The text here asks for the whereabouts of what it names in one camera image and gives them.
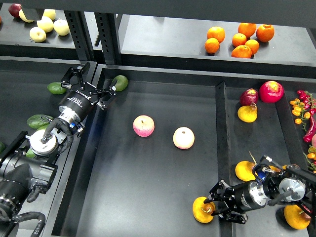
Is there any dark red small apple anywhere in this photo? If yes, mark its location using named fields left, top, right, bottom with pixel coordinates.
left=239, top=88, right=259, bottom=106

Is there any pale yellow apple front left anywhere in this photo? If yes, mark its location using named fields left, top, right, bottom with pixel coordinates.
left=29, top=27, right=46, bottom=42

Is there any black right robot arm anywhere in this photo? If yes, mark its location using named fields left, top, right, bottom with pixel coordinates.
left=203, top=156, right=316, bottom=224

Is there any red chili pepper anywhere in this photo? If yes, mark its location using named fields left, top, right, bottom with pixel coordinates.
left=303, top=115, right=316, bottom=143

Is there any green avocado at left edge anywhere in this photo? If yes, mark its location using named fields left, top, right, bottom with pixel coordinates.
left=0, top=142, right=6, bottom=153

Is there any pale yellow apple right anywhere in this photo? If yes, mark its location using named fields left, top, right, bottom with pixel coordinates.
left=53, top=19, right=70, bottom=36

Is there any green avocado at tray corner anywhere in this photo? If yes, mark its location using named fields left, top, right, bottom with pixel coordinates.
left=113, top=75, right=128, bottom=92

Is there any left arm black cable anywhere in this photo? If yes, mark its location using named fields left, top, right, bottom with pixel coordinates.
left=0, top=211, right=46, bottom=237

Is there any yellow pear with long stem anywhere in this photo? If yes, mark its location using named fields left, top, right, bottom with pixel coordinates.
left=235, top=151, right=257, bottom=182

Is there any big red apple right tray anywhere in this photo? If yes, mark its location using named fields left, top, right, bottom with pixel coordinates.
left=259, top=80, right=284, bottom=103

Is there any orange small right front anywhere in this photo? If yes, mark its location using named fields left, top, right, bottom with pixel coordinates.
left=245, top=39, right=260, bottom=55

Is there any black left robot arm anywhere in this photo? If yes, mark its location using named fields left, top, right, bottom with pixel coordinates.
left=0, top=67, right=118, bottom=237

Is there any pale yellow pink apple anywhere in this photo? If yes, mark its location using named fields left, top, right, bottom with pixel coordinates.
left=173, top=127, right=195, bottom=150

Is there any black centre tray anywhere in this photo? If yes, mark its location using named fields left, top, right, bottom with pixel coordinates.
left=42, top=64, right=237, bottom=237

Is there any orange top back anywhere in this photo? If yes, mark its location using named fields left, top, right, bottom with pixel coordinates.
left=238, top=23, right=257, bottom=38

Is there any pale yellow apple middle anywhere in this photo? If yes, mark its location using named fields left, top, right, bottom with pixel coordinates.
left=37, top=16, right=54, bottom=33

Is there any orange left bottom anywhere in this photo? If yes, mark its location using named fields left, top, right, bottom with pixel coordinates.
left=204, top=38, right=220, bottom=54

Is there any black shelf upright right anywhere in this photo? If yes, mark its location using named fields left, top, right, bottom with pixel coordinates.
left=94, top=12, right=121, bottom=65

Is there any orange small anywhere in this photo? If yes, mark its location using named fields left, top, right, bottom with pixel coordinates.
left=245, top=39, right=260, bottom=55
left=232, top=33, right=247, bottom=47

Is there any cherry tomato bunch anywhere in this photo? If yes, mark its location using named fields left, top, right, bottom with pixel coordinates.
left=289, top=90, right=316, bottom=125

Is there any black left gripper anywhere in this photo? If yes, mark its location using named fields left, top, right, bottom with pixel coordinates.
left=58, top=62, right=118, bottom=121

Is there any black left tray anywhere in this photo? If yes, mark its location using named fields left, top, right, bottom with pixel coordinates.
left=0, top=55, right=98, bottom=237

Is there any black tray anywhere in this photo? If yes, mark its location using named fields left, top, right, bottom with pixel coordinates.
left=42, top=64, right=237, bottom=237
left=215, top=77, right=316, bottom=237
left=0, top=55, right=98, bottom=237

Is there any pale yellow apple behind tag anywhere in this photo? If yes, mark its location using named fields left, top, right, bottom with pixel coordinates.
left=18, top=9, right=34, bottom=23

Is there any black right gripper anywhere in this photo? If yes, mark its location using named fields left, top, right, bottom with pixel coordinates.
left=203, top=180, right=254, bottom=224

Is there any orange front wedge shaped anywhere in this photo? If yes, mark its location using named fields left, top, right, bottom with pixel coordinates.
left=231, top=45, right=252, bottom=58

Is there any black shelf upright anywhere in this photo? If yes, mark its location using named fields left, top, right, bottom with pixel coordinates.
left=94, top=12, right=121, bottom=65
left=64, top=10, right=94, bottom=61

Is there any orange centre small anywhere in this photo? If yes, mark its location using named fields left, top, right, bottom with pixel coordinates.
left=232, top=33, right=247, bottom=47

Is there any dark red apple on shelf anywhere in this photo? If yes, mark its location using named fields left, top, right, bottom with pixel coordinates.
left=8, top=3, right=21, bottom=18

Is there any pale yellow apple back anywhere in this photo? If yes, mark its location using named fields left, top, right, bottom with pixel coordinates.
left=43, top=9, right=56, bottom=21

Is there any black right tray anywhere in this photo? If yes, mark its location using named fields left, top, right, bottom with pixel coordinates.
left=215, top=77, right=316, bottom=237

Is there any orange left top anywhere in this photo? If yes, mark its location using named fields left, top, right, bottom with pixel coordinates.
left=207, top=26, right=225, bottom=43

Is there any green avocado left tray top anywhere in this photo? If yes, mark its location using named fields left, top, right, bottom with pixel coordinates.
left=47, top=82, right=67, bottom=95

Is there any pink red apple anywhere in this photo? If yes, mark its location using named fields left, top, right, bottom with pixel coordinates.
left=133, top=115, right=155, bottom=137

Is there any black shelf upright left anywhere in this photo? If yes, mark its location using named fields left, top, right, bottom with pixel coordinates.
left=64, top=10, right=94, bottom=61

